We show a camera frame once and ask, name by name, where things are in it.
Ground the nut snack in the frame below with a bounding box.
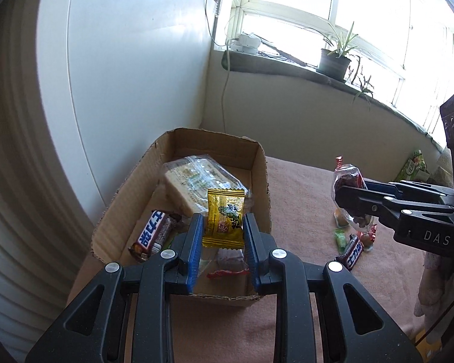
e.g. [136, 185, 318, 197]
[332, 155, 373, 231]

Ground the round pastry in red wrapper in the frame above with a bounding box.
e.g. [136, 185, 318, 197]
[357, 224, 379, 252]

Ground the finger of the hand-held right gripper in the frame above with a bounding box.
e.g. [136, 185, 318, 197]
[363, 178, 454, 205]
[335, 185, 454, 232]

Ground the white lace cloth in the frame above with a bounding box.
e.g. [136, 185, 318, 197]
[426, 147, 454, 188]

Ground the white power adapter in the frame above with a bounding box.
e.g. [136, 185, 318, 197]
[227, 33, 260, 54]

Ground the potted green plant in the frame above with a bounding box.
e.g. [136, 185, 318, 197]
[304, 21, 360, 84]

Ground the black cable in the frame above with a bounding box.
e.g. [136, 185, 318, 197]
[412, 268, 454, 348]

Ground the white cable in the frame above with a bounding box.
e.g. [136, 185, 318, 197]
[220, 40, 236, 133]

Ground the person's right hand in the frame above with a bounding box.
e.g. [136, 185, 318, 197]
[414, 253, 454, 318]

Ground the white ribbed panel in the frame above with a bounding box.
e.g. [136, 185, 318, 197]
[0, 64, 110, 363]

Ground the white framed window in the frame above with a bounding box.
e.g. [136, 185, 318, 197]
[227, 0, 454, 129]

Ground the brown chocolate bar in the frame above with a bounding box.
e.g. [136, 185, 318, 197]
[335, 234, 365, 272]
[129, 210, 184, 263]

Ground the grey window sill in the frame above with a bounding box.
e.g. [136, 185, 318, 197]
[221, 51, 448, 148]

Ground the cardboard box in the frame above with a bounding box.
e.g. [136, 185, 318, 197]
[91, 127, 272, 309]

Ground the yellow candy packet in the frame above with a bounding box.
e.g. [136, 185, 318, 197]
[202, 188, 246, 249]

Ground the sandwich cake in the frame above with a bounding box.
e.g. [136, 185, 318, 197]
[161, 154, 247, 216]

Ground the red and white snack packet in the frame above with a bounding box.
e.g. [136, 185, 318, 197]
[206, 247, 251, 278]

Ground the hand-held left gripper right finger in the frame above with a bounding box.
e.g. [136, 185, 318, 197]
[243, 213, 424, 363]

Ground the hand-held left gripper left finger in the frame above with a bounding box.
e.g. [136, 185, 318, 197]
[25, 213, 205, 363]

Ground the green paper box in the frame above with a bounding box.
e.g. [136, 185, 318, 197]
[393, 149, 428, 183]

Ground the small trailing plant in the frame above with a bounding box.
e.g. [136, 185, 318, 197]
[348, 55, 376, 112]

